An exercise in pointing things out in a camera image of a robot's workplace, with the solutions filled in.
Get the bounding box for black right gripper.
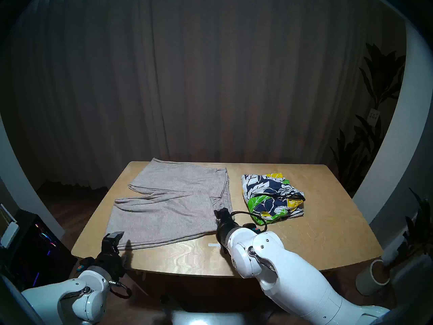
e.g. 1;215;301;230
214;208;243;254

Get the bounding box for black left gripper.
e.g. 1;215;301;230
96;231;126;280

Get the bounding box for floral print shorts with drawstring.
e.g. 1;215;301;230
241;173;306;226

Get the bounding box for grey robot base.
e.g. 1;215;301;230
162;296;271;325

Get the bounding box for black computer tower with lights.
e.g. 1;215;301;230
7;209;77;292

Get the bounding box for light wooden table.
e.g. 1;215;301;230
71;161;383;294

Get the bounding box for white box device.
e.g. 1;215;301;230
0;223;19;249

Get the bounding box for white round plant pot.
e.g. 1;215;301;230
355;258;391;296

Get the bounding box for long beige curtain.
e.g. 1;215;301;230
0;0;406;193

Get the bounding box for tall dark leafy plant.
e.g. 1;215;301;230
330;42;406;196

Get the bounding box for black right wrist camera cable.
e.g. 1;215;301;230
230;211;268;233

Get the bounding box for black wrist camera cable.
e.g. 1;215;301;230
230;211;268;233
108;280;132;300

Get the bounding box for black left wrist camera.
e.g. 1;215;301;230
76;257;96;273

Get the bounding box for black left wrist camera cable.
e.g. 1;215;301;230
108;280;132;300

